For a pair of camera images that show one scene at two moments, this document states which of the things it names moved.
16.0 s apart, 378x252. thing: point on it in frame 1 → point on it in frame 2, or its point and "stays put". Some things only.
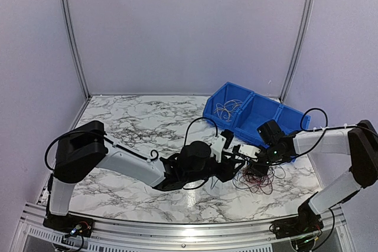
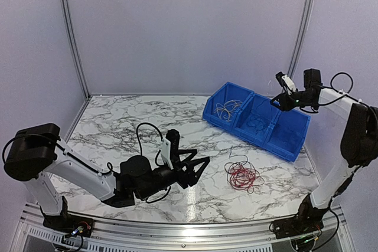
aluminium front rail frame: x=31 y=235 stays put
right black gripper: x=257 y=170 → x=283 y=99
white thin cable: x=225 y=111 stays put
